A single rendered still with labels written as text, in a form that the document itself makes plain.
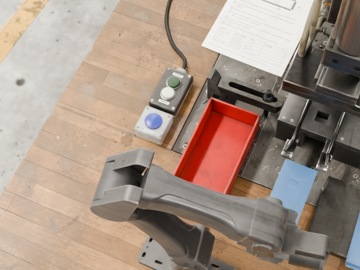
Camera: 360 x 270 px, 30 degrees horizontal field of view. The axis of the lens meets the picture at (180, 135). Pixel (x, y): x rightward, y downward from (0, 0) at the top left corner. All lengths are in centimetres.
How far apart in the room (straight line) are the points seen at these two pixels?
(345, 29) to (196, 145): 50
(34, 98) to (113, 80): 111
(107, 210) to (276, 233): 27
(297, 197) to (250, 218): 33
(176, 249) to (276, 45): 64
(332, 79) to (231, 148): 33
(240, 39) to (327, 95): 43
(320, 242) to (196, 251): 25
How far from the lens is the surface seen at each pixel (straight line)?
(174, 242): 121
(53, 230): 148
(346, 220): 146
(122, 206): 104
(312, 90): 132
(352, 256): 143
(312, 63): 136
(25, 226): 149
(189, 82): 157
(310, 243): 113
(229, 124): 154
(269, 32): 169
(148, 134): 150
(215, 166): 149
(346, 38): 119
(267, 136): 153
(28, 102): 270
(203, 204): 104
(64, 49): 281
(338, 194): 148
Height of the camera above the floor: 226
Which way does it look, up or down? 63 degrees down
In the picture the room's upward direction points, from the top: 4 degrees counter-clockwise
